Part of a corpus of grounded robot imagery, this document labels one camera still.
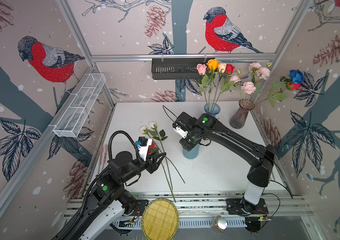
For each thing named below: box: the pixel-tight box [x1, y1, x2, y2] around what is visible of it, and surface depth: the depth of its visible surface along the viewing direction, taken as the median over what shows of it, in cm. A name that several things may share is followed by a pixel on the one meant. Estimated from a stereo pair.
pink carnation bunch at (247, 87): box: [230, 69, 257, 101], surface depth 89 cm
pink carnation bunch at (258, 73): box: [248, 62, 273, 91], surface depth 89 cm
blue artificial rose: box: [288, 69, 304, 84], surface depth 73 cm
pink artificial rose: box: [196, 63, 210, 109], surface depth 84 cm
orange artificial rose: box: [206, 59, 220, 109], surface depth 85 cm
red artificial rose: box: [254, 82, 301, 108], surface depth 80 cm
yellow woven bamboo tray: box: [141, 198, 179, 240], surface depth 71 cm
